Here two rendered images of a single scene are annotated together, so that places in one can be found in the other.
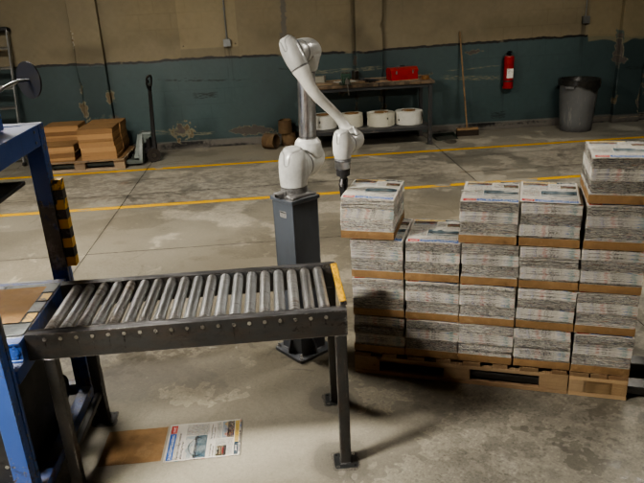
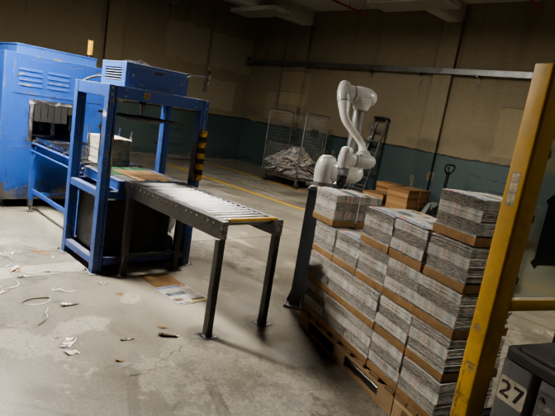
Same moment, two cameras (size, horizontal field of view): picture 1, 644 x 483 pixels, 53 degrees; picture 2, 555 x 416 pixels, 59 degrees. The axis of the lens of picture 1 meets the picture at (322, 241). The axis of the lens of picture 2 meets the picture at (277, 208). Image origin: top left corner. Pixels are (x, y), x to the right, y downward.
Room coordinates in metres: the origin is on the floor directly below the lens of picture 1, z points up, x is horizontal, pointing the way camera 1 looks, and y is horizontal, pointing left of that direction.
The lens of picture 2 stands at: (0.65, -2.60, 1.50)
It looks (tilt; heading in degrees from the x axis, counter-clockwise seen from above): 10 degrees down; 48
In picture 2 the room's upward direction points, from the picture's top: 9 degrees clockwise
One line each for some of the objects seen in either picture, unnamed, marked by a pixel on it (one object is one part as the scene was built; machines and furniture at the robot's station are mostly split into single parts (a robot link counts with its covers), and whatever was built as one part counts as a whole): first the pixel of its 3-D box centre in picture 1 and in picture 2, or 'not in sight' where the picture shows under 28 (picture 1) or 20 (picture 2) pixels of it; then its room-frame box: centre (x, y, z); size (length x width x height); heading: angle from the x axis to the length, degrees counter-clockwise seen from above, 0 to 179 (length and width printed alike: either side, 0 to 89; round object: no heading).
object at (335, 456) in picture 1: (345, 459); (206, 335); (2.47, -0.06, 0.01); 0.14 x 0.13 x 0.01; 4
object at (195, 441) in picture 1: (204, 439); (182, 294); (2.67, 0.64, 0.00); 0.37 x 0.29 x 0.01; 94
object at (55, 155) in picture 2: not in sight; (83, 158); (2.55, 2.74, 0.75); 1.53 x 0.64 x 0.10; 94
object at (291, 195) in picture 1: (291, 191); (319, 185); (3.51, 0.16, 1.03); 0.22 x 0.18 x 0.06; 130
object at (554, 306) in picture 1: (460, 300); (372, 303); (3.25, -0.76, 0.42); 1.17 x 0.39 x 0.83; 74
